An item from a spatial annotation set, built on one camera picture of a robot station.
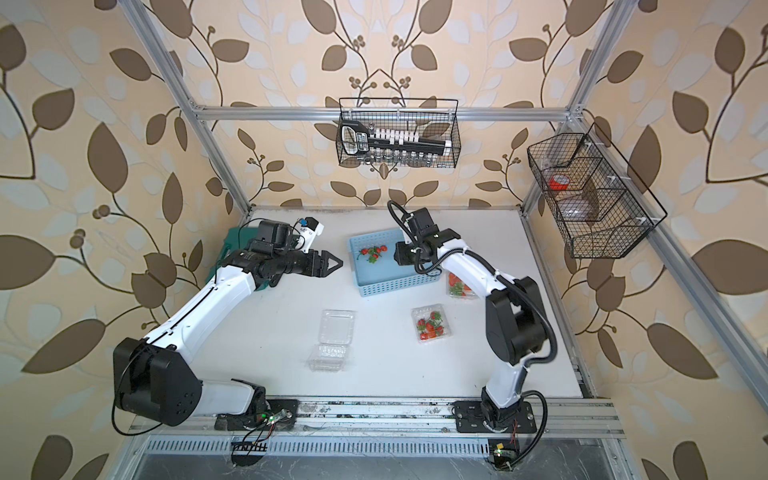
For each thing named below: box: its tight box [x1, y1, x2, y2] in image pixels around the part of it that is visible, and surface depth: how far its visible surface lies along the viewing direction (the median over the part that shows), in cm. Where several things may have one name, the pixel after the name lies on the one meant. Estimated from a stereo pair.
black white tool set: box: [340, 120, 453, 165], surface depth 86 cm
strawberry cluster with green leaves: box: [356, 245, 388, 264], surface depth 108 cm
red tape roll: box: [549, 174, 570, 191], surface depth 84 cm
